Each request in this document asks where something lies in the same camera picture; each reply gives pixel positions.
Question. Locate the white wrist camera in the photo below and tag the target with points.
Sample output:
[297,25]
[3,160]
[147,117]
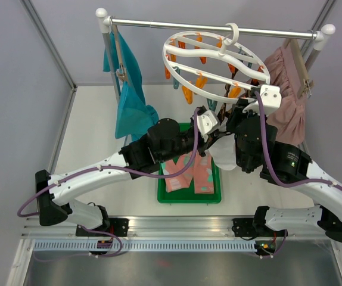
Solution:
[270,98]
[207,122]

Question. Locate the teal cloth on hanger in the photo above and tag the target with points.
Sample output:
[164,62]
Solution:
[134,116]

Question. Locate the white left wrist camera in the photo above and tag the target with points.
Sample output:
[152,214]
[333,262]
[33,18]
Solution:
[207,122]

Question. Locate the wooden clip hanger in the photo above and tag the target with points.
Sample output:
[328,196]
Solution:
[121,71]
[305,83]

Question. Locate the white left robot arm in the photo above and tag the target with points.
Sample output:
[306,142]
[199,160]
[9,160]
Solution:
[164,152]

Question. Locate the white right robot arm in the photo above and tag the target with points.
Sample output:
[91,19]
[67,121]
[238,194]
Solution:
[287,166]

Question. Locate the brown argyle sock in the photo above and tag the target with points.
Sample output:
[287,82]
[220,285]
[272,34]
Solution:
[228,88]
[221,115]

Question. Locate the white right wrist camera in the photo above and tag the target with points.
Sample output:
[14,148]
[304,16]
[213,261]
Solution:
[270,98]

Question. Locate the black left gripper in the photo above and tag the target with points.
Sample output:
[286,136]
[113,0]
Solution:
[211,139]

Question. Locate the metal clothes rack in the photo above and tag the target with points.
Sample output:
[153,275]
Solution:
[106,21]

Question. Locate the green plastic tray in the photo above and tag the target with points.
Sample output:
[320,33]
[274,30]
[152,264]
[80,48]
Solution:
[189,196]

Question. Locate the wooden right clip hanger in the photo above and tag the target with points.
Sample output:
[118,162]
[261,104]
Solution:
[305,83]

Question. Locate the pink pleated skirt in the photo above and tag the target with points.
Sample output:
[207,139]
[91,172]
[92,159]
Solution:
[291,116]

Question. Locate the wooden left clip hanger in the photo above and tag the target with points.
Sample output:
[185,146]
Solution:
[121,71]

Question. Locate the white round clip hanger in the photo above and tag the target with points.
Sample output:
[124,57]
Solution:
[202,63]

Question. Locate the white striped sock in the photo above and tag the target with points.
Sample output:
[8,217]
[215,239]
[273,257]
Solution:
[223,153]

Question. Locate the white slotted cable duct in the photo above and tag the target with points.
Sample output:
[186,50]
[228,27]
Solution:
[146,245]

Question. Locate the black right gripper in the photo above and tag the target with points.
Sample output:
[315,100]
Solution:
[238,114]

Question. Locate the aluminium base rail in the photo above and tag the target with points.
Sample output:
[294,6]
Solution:
[151,227]

